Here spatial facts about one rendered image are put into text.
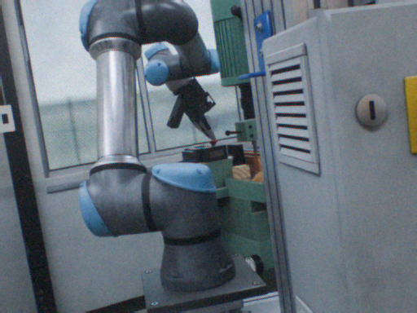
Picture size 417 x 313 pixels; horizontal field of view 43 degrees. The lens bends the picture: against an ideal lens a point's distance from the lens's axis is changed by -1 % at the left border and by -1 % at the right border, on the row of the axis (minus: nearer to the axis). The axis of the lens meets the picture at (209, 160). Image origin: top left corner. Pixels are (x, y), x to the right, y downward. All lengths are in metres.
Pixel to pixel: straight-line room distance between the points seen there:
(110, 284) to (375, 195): 2.66
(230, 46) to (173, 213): 0.90
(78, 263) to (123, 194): 2.00
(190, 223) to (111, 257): 2.06
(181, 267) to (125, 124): 0.31
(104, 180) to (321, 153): 0.59
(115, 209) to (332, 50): 0.64
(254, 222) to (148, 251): 1.53
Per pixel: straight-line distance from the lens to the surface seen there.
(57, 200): 2.92
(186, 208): 0.98
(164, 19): 1.17
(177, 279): 1.01
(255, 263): 1.57
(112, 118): 1.08
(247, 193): 1.63
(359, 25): 0.48
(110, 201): 1.01
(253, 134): 1.81
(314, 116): 0.52
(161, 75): 1.54
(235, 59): 1.77
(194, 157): 1.73
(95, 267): 3.02
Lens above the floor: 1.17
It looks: 7 degrees down
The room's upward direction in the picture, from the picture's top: 8 degrees counter-clockwise
